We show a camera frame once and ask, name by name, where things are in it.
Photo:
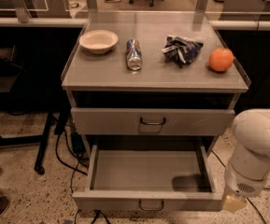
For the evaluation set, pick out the orange fruit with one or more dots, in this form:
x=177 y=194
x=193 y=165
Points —
x=220 y=60

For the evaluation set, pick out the black power adapter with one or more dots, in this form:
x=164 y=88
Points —
x=77 y=143

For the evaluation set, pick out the crumpled blue chip bag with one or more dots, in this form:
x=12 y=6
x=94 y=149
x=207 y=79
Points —
x=181 y=50

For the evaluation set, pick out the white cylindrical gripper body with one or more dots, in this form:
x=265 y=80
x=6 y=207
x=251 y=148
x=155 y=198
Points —
x=241 y=184

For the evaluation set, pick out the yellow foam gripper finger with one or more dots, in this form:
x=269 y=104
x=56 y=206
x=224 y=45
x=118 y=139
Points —
x=233 y=202

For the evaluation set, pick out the grey drawer cabinet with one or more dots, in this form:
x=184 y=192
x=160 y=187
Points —
x=105 y=81

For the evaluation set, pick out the blue silver drink can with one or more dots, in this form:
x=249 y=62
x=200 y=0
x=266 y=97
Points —
x=133 y=55

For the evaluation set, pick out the white paper bowl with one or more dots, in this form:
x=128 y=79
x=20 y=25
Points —
x=98 y=41

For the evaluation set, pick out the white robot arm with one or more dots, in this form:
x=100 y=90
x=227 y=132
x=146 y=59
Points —
x=251 y=130

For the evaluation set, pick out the black table frame leg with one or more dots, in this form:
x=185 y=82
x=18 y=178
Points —
x=40 y=139

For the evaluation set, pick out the grey top drawer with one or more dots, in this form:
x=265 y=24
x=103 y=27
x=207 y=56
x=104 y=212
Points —
x=139 y=121

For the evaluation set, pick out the grey drawer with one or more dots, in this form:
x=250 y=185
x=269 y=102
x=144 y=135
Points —
x=139 y=121
x=149 y=180

